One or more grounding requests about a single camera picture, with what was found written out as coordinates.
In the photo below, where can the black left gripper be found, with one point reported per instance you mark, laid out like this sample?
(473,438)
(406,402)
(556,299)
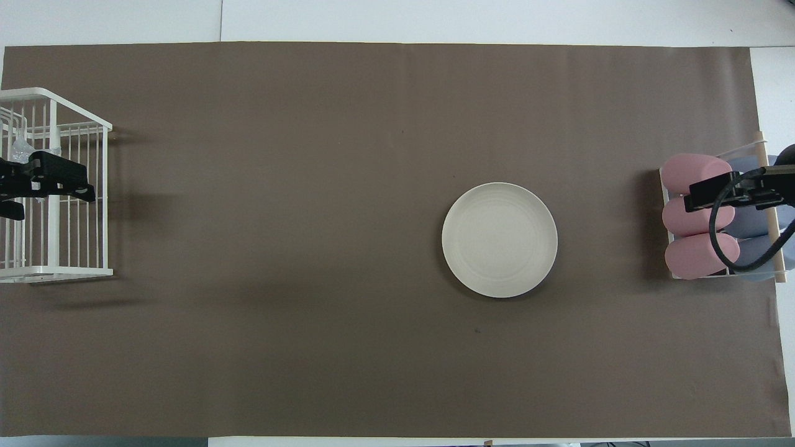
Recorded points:
(13,180)

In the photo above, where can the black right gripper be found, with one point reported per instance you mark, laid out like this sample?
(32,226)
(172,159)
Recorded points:
(773,186)

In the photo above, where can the cream round plate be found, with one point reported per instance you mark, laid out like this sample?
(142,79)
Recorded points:
(500,240)

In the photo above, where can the pink plastic cup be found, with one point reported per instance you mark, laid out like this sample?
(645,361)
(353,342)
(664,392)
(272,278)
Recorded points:
(678,221)
(683,169)
(689,257)

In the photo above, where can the brown paper table mat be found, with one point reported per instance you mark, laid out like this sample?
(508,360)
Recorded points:
(310,186)

